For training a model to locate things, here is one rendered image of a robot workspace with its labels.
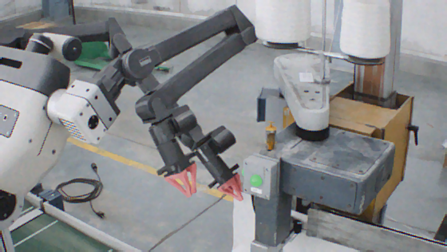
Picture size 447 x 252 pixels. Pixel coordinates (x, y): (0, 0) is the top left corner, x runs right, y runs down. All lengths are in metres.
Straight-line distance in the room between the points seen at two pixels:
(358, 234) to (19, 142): 0.93
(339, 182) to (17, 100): 0.83
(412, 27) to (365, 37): 5.13
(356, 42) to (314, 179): 0.38
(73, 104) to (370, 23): 0.77
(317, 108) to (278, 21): 0.28
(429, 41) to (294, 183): 5.30
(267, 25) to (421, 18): 5.04
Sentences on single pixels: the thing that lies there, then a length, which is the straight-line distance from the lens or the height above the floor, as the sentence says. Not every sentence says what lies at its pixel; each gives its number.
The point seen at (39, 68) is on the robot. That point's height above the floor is 1.54.
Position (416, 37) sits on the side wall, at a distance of 6.56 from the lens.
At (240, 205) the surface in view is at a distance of 1.70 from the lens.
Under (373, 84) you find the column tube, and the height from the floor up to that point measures 1.39.
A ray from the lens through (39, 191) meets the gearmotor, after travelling 3.22.
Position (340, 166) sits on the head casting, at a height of 1.34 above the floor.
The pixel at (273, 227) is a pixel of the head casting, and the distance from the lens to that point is 1.42.
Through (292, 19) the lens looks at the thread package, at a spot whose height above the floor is 1.60.
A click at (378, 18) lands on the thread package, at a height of 1.64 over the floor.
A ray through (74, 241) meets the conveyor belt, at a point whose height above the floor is 0.38.
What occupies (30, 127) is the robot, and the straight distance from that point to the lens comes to 1.38.
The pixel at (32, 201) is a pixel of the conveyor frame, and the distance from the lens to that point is 3.13.
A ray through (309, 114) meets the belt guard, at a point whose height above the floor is 1.41.
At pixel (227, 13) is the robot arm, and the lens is 1.57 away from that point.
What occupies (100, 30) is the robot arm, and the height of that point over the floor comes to 1.52.
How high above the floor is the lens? 1.93
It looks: 24 degrees down
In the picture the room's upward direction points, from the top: 1 degrees counter-clockwise
